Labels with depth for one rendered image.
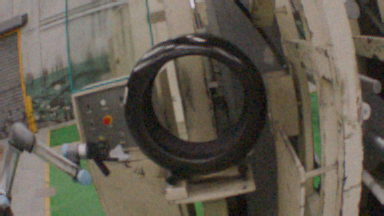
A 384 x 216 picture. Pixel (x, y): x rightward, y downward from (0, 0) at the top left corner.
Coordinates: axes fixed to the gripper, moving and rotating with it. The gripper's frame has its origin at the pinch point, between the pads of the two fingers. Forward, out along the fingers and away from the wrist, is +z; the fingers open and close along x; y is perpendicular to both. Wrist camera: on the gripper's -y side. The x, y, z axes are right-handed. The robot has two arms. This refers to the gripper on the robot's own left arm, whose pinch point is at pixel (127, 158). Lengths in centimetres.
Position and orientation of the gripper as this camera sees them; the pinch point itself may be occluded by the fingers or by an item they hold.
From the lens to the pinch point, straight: 189.6
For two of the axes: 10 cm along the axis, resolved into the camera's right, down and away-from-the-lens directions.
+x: 0.5, -1.8, 9.8
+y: -0.6, -9.8, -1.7
